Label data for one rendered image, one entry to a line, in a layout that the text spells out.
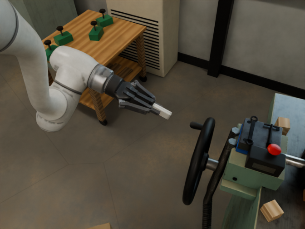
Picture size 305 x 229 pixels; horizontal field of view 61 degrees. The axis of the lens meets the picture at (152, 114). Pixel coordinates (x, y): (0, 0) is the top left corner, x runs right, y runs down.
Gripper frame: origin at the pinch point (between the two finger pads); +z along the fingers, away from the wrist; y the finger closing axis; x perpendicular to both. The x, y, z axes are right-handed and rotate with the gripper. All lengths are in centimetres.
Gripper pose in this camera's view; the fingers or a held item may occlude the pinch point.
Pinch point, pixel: (161, 111)
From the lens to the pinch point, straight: 88.5
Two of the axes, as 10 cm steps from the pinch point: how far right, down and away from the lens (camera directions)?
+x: -2.8, 5.2, 8.1
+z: 8.8, 4.7, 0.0
